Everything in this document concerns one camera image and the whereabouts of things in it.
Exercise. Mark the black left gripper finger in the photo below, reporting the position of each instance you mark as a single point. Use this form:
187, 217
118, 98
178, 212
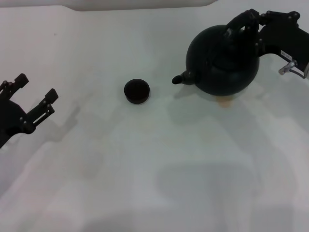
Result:
19, 81
43, 105

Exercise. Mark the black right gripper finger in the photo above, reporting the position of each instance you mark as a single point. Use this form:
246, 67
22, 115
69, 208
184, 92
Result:
254, 36
243, 18

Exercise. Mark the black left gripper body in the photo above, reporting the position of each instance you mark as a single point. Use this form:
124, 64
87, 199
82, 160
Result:
9, 118

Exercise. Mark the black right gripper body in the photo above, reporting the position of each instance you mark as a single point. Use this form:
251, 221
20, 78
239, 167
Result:
282, 38

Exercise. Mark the black round teacup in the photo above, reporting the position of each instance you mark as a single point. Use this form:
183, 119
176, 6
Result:
136, 91

